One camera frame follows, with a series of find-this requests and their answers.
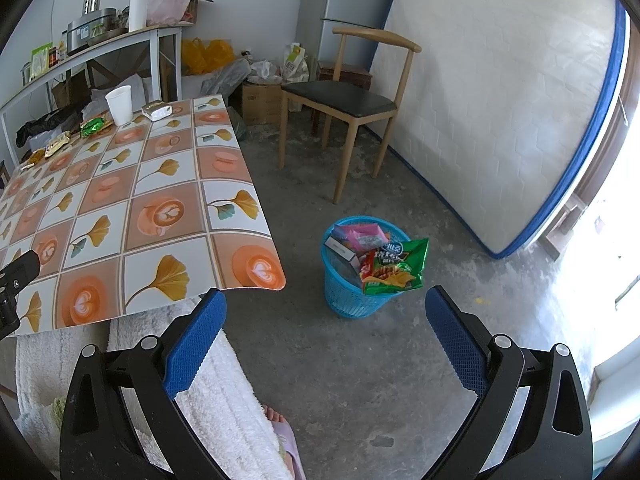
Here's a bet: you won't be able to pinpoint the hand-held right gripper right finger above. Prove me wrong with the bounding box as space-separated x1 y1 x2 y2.
422 285 595 480

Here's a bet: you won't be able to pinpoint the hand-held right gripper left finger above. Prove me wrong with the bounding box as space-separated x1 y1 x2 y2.
59 287 228 480

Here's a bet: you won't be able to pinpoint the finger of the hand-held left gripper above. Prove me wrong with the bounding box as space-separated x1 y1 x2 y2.
0 250 41 293

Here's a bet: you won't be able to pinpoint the green chips bag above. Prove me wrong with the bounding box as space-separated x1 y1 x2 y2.
361 237 431 296

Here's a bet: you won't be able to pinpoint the blue plastic mesh basket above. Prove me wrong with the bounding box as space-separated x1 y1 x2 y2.
321 215 412 320

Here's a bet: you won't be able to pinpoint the pink snack packet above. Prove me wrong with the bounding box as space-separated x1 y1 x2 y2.
345 225 391 251

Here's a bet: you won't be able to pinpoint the white carton box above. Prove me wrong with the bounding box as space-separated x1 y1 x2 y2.
322 236 358 268

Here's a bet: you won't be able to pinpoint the white fluffy robe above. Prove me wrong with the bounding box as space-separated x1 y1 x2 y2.
15 297 293 480

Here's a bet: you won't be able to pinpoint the red snack packet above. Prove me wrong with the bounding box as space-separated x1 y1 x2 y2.
357 250 378 283

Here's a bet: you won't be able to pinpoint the yellow snack packet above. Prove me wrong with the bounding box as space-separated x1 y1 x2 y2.
44 131 72 158

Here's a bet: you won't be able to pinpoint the pink slipper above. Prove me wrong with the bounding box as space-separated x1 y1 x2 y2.
270 417 307 480

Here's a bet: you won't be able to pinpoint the black plastic bag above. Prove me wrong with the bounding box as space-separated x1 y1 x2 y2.
15 105 83 148

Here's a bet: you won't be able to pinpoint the green foil snack packet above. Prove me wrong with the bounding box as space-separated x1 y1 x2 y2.
80 117 116 138

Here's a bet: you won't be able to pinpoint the white paper cup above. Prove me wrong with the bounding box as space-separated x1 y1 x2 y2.
105 85 133 127

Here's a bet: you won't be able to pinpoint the white brown wrapped packet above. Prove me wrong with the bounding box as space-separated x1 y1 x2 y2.
141 101 172 122

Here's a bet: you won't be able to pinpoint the green packets on shelf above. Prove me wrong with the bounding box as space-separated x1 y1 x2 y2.
29 42 55 81

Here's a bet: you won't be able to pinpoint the white mattress blue edge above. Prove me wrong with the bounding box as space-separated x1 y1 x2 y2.
370 0 628 260

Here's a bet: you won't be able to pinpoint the large cardboard box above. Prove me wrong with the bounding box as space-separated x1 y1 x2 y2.
241 81 283 126

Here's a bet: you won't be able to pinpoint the stainless steel pot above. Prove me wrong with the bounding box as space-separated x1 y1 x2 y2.
65 7 118 56

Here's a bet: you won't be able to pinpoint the grey plastic bag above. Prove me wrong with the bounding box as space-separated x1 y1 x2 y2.
210 57 253 106

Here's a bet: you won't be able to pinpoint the wooden chair black seat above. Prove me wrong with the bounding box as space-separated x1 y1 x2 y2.
277 27 422 205

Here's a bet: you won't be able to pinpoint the white plastic bag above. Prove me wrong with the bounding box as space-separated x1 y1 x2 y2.
247 59 283 83

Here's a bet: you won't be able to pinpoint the yellow plastic bag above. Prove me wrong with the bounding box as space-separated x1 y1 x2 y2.
181 37 236 75

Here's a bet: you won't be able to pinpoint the dark brown wooden crate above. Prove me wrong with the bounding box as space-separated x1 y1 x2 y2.
317 60 373 92

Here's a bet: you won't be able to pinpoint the white green paper bag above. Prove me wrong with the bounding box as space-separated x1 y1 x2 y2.
284 42 311 83

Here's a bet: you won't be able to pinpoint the open torn cardboard box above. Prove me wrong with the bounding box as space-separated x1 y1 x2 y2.
182 0 216 23

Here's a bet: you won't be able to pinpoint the white frame side table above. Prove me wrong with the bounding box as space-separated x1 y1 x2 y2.
0 22 183 171

